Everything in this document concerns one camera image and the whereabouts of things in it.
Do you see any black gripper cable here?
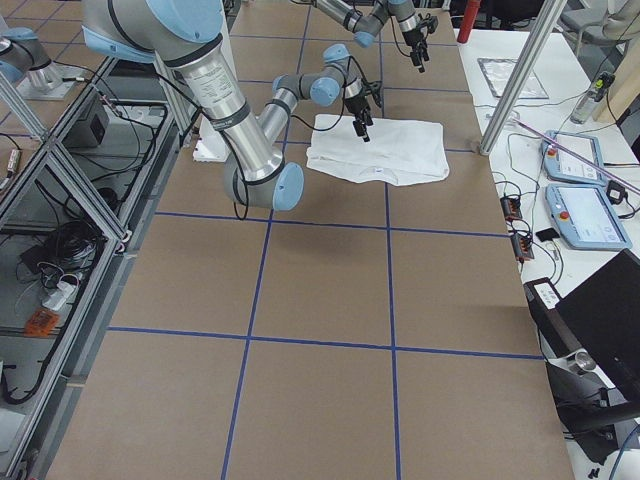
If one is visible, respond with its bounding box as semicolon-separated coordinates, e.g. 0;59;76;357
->
287;54;381;134
379;0;416;57

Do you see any upper blue teach pendant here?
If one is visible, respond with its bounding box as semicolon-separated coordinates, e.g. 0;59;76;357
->
541;130;605;186

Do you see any clear water bottle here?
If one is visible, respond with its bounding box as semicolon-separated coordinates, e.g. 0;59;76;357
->
570;71;615;124

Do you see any grey box under frame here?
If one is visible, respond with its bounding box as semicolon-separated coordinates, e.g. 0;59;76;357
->
62;97;109;148

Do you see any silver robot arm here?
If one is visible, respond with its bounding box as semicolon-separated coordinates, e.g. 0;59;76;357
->
301;0;438;73
82;0;382;211

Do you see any aluminium frame post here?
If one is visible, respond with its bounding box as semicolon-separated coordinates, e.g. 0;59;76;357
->
479;0;567;156

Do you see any silver foil tray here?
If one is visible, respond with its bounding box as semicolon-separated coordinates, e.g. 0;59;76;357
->
477;58;549;99

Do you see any lower blue teach pendant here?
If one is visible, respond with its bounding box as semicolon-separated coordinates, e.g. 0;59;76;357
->
545;184;632;251

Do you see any orange device on rail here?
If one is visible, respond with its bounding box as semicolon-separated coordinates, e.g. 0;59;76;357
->
24;308;60;338

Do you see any upper orange black adapter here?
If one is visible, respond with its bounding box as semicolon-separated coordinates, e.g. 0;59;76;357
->
500;196;523;221

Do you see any lower orange black adapter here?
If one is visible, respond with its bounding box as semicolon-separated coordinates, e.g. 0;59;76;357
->
510;232;535;264

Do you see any black box white label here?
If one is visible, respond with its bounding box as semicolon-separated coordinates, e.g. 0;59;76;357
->
523;277;561;327

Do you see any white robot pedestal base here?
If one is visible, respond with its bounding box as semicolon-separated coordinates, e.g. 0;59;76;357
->
193;114;230;163

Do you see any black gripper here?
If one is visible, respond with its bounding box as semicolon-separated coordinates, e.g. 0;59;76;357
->
402;17;438;73
344;79;384;142

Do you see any orange black adapter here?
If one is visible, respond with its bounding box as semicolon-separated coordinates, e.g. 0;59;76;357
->
510;232;535;264
500;196;523;221

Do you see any blue teach pendant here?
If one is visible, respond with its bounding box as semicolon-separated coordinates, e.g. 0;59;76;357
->
541;130;605;186
545;184;632;251

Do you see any red cylinder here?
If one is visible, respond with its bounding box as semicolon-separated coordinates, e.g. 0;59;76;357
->
457;0;481;44

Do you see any white long-sleeve printed shirt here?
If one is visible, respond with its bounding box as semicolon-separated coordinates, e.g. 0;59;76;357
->
306;114;450;186

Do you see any black laptop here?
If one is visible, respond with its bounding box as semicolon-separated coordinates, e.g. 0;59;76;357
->
557;249;639;400

